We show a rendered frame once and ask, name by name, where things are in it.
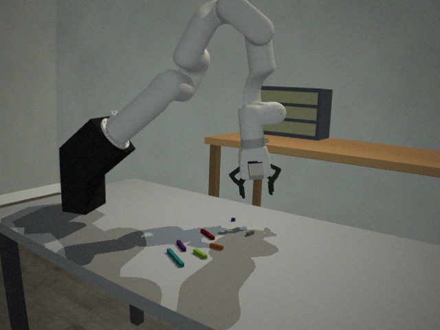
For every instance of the orange rod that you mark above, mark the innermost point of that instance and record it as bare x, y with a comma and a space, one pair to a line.
215, 246

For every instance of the lime green rod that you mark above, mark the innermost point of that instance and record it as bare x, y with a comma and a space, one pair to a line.
199, 253

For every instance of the purple rod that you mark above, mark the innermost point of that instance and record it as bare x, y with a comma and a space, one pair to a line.
181, 246

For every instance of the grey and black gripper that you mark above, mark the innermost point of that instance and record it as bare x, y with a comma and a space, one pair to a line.
249, 155

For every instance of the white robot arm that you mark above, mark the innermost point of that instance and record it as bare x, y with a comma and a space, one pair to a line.
193, 60

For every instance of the turquoise rod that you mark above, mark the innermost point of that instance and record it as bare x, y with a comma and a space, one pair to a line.
175, 257

